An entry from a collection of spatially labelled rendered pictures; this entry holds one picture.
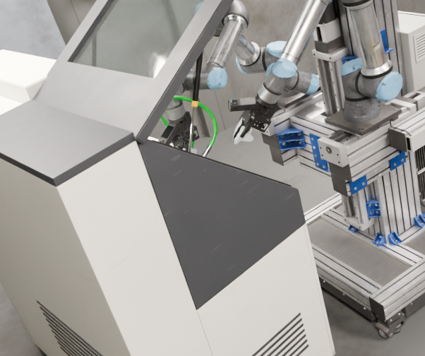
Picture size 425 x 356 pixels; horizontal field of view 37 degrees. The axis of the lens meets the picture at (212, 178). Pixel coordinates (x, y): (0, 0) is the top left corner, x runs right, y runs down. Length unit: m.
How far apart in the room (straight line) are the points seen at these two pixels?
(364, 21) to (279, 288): 1.04
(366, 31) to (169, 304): 1.17
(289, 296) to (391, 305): 0.58
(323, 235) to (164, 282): 1.48
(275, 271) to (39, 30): 2.56
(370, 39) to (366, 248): 1.26
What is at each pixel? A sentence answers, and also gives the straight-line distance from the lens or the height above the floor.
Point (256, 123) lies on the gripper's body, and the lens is 2.29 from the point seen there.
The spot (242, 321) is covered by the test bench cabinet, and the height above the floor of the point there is 0.61.
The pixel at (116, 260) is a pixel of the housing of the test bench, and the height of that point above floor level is 1.16.
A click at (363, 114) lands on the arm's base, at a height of 1.07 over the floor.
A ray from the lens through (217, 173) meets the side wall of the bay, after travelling 2.12.
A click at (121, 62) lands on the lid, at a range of 2.22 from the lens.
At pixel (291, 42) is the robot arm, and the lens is 2.37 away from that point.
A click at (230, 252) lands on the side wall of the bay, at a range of 2.27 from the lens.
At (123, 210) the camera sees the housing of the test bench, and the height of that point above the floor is 1.29.
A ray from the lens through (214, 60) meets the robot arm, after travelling 2.41.
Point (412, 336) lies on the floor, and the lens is 3.12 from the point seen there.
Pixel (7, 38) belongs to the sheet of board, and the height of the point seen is 1.36.
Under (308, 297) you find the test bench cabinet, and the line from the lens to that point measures 2.68.
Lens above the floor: 2.22
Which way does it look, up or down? 29 degrees down
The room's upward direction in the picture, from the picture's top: 17 degrees counter-clockwise
